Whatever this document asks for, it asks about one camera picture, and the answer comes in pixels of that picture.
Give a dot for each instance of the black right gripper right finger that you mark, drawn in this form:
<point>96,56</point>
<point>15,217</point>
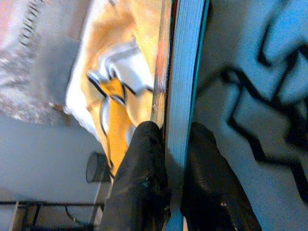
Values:
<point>209,187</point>

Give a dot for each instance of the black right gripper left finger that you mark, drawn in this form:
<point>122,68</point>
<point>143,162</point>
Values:
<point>142,180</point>

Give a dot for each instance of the grey brown fuzzy rug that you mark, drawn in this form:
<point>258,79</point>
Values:
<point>24,96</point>

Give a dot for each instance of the printed white headboard panel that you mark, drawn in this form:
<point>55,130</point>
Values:
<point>240,36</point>

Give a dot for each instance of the book with teal cover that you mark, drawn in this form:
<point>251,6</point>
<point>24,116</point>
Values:
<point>185,72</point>

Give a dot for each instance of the black mesh waste bin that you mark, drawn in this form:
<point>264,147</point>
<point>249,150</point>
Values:
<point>95,168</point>

